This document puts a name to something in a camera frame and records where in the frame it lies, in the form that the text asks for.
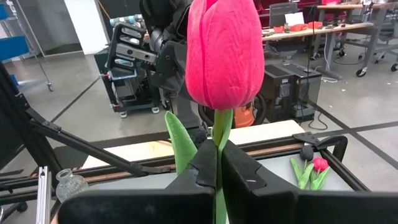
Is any black table frame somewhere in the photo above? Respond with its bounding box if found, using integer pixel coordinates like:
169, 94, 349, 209
0, 62, 371, 215

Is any silver aluminium extrusion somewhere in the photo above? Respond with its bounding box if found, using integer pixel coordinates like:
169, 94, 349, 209
36, 166, 52, 224

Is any small green leaf stem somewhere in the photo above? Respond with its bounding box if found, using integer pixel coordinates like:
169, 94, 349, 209
290, 145, 315, 189

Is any clear glass vase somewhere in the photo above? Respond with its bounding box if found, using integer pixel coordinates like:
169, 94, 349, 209
55, 168, 90, 203

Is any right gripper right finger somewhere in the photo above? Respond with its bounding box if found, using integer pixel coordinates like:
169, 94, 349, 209
221, 140, 398, 224

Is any grey laptop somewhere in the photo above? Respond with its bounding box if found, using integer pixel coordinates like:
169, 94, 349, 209
269, 2, 299, 29

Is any black computer tower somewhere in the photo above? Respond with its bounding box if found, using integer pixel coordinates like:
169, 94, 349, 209
259, 64, 300, 123
281, 63, 323, 123

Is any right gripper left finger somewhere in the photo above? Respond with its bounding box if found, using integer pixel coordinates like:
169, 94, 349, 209
57, 139, 218, 224

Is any light wooden table board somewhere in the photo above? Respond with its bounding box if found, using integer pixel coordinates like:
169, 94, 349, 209
81, 119, 306, 170

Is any white paper sheet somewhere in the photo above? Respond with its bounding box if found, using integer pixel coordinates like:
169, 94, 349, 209
284, 11, 305, 26

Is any pink artificial tulip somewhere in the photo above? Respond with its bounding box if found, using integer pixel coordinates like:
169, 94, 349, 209
298, 156, 331, 192
164, 0, 266, 224

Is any blue storage bin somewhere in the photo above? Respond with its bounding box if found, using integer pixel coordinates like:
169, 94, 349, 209
0, 2, 10, 21
0, 34, 30, 62

